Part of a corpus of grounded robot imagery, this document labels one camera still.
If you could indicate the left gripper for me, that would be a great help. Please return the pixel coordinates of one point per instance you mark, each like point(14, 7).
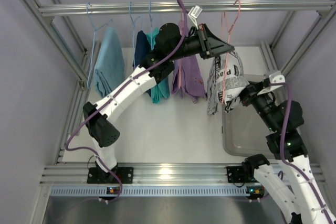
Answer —
point(205, 41)

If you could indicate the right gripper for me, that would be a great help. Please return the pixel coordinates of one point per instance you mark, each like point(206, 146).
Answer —
point(247, 93)

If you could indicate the pink wire hanger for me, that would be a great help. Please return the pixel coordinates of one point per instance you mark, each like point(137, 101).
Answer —
point(229, 29)

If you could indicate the newspaper print trousers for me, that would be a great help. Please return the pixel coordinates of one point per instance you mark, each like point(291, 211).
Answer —
point(225, 83)

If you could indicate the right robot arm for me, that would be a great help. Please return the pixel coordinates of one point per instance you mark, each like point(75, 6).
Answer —
point(301, 201)

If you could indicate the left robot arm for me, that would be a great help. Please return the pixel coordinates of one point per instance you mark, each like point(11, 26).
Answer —
point(171, 43)

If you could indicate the pink hanger with purple trousers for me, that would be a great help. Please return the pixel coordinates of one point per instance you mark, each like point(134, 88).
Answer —
point(181, 22)

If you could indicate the purple trousers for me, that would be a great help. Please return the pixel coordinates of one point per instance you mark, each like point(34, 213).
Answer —
point(192, 81)

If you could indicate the blue hanger with teal trousers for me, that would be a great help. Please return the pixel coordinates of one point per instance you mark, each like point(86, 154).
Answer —
point(151, 22)

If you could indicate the teal trousers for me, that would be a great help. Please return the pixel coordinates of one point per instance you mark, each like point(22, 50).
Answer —
point(161, 90)

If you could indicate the navy trousers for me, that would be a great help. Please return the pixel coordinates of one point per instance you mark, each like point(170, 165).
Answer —
point(142, 48)

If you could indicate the light blue trousers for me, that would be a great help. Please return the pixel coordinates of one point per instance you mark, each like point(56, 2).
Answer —
point(109, 69)

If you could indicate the blue hanger leftmost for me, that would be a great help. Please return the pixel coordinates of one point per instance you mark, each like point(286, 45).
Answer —
point(95, 30)

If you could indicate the clear plastic bin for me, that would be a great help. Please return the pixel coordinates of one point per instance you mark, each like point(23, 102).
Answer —
point(244, 132)

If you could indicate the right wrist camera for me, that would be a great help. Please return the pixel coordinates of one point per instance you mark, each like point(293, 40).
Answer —
point(273, 80)

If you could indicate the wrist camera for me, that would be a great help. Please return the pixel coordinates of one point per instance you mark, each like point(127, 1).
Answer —
point(273, 80)
point(194, 13)

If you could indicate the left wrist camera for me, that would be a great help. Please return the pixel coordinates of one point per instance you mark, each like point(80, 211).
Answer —
point(194, 13)

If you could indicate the aluminium hanging rail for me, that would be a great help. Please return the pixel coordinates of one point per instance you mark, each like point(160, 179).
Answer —
point(53, 10)

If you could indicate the right aluminium frame post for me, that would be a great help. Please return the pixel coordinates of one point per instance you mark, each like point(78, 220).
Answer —
point(298, 33)

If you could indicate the aluminium frame post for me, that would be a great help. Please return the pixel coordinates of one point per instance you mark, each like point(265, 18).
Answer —
point(80, 93)
point(298, 33)

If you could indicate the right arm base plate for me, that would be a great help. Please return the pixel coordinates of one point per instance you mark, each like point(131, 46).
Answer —
point(239, 175)

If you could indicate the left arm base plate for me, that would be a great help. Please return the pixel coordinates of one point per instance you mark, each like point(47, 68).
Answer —
point(97, 176)

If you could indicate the left aluminium frame post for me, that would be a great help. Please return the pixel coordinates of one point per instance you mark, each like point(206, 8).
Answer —
point(80, 93)

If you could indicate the grey slotted cable duct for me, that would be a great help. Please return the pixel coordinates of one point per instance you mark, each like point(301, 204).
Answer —
point(154, 191)

